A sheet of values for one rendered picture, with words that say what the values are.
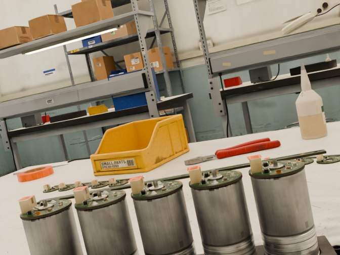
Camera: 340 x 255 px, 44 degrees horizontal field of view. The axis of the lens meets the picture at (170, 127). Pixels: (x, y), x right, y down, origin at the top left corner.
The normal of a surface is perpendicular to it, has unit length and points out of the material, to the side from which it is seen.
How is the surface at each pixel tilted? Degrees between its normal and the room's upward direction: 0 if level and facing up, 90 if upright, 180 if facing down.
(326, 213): 0
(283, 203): 90
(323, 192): 0
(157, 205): 90
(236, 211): 90
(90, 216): 90
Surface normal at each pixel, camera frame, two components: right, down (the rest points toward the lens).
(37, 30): -0.40, 0.17
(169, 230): 0.18, 0.07
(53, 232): 0.43, 0.00
